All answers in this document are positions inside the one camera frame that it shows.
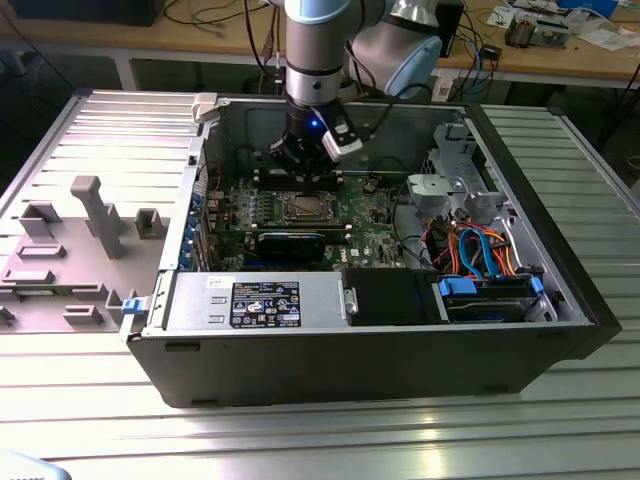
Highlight white rounded object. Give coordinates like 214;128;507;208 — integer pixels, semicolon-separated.
0;449;70;480

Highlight black PC case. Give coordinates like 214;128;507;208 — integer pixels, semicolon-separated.
119;92;624;412

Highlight white papers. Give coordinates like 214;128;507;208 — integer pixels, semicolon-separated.
574;22;640;52

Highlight black cable with white label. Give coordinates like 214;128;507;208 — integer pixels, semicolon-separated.
233;143;265;175

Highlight orange wire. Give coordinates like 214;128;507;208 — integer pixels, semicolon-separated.
447;222;519;279

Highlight green motherboard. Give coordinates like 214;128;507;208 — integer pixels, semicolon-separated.
207;169;411;275

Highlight hard disk in blue carrier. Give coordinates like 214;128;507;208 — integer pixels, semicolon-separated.
432;276;547;325

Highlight CPU socket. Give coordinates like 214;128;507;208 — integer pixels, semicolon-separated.
281;189;335;225

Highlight silver drive cage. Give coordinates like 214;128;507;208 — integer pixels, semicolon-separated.
422;121;514;224

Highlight black graphics card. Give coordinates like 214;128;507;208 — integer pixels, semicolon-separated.
255;229;329;264

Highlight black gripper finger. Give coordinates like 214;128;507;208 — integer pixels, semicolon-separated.
310;147;342;194
268;139;314;194

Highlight blue box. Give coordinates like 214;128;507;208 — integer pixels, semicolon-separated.
555;0;622;15

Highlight grey parts rack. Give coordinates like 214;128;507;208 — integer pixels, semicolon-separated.
0;174;169;335

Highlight grey electronic device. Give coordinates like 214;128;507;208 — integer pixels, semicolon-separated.
529;17;572;50

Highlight blue case latch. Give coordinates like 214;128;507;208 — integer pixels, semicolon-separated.
121;296;151;318

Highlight silver power supply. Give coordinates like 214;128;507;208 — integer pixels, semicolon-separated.
164;271;347;332

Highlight black box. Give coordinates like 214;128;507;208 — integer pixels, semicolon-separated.
8;0;167;27

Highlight wooden desk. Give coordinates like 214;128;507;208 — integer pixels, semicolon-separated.
0;0;640;91

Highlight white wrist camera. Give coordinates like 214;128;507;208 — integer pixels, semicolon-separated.
321;115;364;163

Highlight white label sheet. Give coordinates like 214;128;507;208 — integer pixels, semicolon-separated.
433;68;455;102

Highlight blue expansion card retainer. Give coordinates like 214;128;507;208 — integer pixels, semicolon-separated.
180;197;202;271

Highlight silver CPU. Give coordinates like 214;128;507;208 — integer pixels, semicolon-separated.
294;195;324;216

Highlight blue wire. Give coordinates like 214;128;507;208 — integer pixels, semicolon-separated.
457;225;504;280

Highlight silver metal bracket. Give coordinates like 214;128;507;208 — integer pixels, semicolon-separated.
405;172;454;220

